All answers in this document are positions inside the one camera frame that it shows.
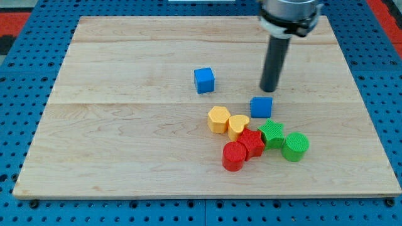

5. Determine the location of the green cylinder block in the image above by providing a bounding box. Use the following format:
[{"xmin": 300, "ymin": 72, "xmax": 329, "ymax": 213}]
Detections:
[{"xmin": 281, "ymin": 132, "xmax": 310, "ymax": 162}]

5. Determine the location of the blue cube block lower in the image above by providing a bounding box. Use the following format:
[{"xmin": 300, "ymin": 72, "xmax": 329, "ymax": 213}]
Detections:
[{"xmin": 250, "ymin": 97, "xmax": 273, "ymax": 118}]

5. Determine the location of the yellow hexagon block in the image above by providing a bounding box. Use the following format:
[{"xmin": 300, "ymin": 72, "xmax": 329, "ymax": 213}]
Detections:
[{"xmin": 207, "ymin": 106, "xmax": 231, "ymax": 134}]

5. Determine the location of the light wooden board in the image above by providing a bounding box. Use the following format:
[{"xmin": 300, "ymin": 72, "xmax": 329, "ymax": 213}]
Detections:
[{"xmin": 13, "ymin": 16, "xmax": 401, "ymax": 200}]

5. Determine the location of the yellow heart block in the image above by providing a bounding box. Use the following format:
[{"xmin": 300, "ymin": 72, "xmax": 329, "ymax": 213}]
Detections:
[{"xmin": 227, "ymin": 115, "xmax": 250, "ymax": 141}]

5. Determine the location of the blue cube block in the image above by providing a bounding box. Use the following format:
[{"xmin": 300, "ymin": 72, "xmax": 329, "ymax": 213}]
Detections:
[
  {"xmin": 250, "ymin": 97, "xmax": 273, "ymax": 118},
  {"xmin": 194, "ymin": 67, "xmax": 215, "ymax": 94}
]

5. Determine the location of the red star block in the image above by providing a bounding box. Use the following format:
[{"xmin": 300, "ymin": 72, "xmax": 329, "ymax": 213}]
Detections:
[{"xmin": 237, "ymin": 128, "xmax": 265, "ymax": 161}]

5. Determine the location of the blue cube block upper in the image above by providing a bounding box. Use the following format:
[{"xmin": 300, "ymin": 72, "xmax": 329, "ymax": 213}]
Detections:
[{"xmin": 194, "ymin": 67, "xmax": 215, "ymax": 94}]

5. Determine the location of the green star block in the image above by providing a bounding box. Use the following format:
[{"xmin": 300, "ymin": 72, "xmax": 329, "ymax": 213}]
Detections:
[{"xmin": 258, "ymin": 119, "xmax": 285, "ymax": 151}]

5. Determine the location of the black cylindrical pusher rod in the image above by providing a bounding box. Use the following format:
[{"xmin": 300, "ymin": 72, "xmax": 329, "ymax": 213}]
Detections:
[{"xmin": 259, "ymin": 36, "xmax": 290, "ymax": 92}]

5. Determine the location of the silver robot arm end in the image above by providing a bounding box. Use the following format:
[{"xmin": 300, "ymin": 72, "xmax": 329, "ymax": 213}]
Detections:
[{"xmin": 259, "ymin": 0, "xmax": 323, "ymax": 39}]

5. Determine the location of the red cylinder block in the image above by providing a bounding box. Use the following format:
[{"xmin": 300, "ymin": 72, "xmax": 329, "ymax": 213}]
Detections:
[{"xmin": 222, "ymin": 141, "xmax": 246, "ymax": 171}]

